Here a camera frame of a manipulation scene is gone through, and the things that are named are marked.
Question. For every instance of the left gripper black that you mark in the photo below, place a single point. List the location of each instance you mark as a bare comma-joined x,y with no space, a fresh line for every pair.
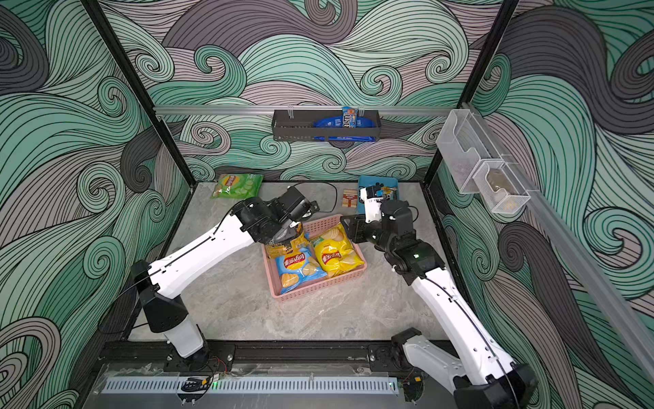
289,233

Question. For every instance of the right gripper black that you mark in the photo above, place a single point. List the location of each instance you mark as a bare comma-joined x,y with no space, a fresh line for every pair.
360,230

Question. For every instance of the pink plastic basket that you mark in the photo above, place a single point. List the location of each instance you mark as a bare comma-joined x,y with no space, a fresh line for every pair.
272,273

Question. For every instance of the yellow potato chips bag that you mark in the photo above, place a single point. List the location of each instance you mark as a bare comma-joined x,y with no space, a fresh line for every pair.
335,252

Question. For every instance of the black potato chips bag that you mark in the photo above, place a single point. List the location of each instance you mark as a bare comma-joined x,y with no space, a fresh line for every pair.
297,241

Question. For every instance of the blue potato chips bag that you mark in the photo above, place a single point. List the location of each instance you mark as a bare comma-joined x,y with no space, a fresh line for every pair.
298,268

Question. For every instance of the green potato chips bag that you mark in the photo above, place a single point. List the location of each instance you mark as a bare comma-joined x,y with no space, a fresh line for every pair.
237,186

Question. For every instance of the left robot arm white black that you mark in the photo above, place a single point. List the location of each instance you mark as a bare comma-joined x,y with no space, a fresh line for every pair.
160,284

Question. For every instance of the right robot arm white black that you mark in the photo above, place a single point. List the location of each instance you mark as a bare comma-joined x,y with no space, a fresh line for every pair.
480,374

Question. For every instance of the small red beige snack box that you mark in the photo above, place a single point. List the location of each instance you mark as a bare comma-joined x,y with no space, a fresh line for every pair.
350,198

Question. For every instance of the blue tray with small items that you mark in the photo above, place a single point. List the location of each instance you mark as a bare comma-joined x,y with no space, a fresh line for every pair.
390,185

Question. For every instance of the blue cookie package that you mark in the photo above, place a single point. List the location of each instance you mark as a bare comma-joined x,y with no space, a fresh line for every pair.
338,122

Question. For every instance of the small blue snack pack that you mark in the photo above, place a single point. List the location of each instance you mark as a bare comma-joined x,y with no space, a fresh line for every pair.
349,117

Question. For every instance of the black wall shelf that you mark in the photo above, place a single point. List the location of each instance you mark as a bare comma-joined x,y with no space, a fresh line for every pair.
299,125

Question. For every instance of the back aluminium rail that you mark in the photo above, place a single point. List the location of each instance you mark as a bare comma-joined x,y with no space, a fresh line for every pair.
259,110

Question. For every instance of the aluminium rail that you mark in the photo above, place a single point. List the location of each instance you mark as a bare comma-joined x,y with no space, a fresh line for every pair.
259,110
635,335

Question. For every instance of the large clear wall bin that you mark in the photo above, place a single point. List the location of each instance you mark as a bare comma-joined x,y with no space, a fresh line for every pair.
465,143

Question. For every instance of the small clear wall bin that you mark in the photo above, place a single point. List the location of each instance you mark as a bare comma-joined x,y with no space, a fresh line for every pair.
503,193

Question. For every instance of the left black frame post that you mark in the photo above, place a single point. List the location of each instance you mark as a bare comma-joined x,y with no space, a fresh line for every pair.
111,40

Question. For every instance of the black frame post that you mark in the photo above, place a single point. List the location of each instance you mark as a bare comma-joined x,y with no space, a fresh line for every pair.
484,25
111,40

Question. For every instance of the white slotted cable duct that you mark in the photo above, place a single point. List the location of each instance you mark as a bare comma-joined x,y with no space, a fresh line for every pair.
308,385

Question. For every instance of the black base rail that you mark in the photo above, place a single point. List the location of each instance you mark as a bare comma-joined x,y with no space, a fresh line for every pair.
377,355

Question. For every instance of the right black frame post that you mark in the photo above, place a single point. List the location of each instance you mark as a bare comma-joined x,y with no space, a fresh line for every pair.
484,25

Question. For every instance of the right aluminium rail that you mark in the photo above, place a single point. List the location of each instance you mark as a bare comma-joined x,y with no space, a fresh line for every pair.
635,335

